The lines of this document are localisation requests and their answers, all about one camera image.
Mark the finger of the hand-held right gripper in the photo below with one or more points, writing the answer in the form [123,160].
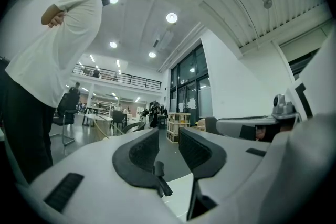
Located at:
[231,127]

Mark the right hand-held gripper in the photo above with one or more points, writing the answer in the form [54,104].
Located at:
[323,81]

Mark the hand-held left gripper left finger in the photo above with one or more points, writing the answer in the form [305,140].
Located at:
[99,181]

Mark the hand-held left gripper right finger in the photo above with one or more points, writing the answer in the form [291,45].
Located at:
[249,178]

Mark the cardboard box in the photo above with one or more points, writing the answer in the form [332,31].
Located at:
[200,124]

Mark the wooden crate shelf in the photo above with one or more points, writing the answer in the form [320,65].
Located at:
[178,126]

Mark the black-framed glass door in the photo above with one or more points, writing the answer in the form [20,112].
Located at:
[191,86]

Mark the white round table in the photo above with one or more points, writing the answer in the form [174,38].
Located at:
[98,118]

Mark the black rounded chair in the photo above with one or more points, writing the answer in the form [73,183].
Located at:
[134,127]

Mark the black office chair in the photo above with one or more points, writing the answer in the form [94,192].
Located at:
[67,107]

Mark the ceiling smoke detector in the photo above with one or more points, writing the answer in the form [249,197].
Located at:
[267,3]

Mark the black balcony railing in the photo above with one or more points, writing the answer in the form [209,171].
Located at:
[131,80]

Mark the ceiling air vent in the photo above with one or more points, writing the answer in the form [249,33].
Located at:
[162,38]

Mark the grey gripper camera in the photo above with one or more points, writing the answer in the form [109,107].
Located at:
[282,107]

